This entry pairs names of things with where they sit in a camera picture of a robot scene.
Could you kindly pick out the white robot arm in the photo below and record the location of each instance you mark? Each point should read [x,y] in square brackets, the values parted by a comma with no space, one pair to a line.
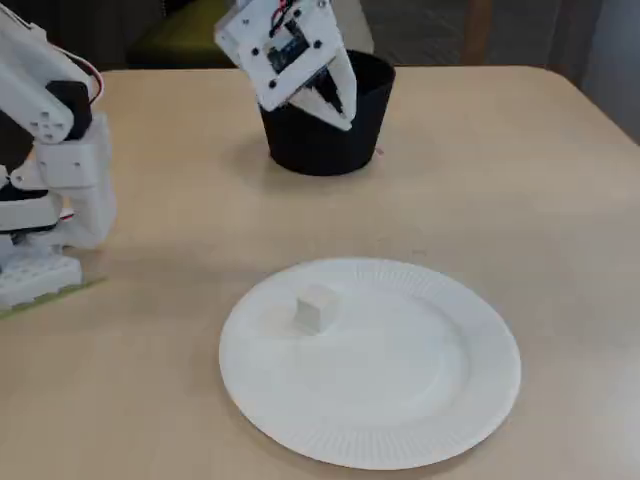
[30,75]

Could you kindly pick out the wooden post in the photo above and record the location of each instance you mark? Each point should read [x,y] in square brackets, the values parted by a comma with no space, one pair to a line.
[477,30]

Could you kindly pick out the black plastic cup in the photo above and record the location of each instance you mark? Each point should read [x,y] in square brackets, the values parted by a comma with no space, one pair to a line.
[325,150]

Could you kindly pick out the white perforated base mount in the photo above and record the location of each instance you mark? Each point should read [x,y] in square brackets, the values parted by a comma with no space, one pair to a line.
[35,280]

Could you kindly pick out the white paper plate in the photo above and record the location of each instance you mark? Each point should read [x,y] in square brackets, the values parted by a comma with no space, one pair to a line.
[370,400]

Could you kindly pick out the yellow-green base board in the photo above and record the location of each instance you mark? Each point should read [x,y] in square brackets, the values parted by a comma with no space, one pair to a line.
[92,285]

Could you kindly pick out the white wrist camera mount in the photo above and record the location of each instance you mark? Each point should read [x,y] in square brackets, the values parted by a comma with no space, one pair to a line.
[250,70]

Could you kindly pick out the yellow-green chair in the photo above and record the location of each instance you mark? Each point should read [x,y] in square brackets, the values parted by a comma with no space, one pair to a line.
[170,45]

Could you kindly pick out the white cube block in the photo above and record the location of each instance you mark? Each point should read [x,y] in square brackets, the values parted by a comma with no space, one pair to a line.
[315,310]

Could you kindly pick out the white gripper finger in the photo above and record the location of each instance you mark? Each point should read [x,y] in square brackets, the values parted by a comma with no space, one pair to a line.
[325,111]
[348,90]

